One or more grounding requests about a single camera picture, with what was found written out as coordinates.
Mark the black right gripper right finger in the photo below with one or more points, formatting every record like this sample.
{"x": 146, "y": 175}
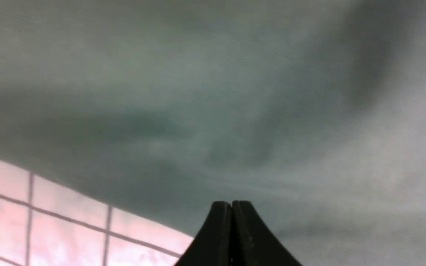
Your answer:
{"x": 253, "y": 243}

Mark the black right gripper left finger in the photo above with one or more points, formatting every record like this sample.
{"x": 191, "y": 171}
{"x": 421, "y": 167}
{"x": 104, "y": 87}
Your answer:
{"x": 211, "y": 246}

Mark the green long-sleeved shirt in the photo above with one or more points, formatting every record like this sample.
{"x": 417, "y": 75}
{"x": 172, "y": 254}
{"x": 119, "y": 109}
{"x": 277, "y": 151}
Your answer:
{"x": 314, "y": 110}

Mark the white grid-patterned tablecloth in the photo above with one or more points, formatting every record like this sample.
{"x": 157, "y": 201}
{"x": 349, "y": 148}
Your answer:
{"x": 45, "y": 224}

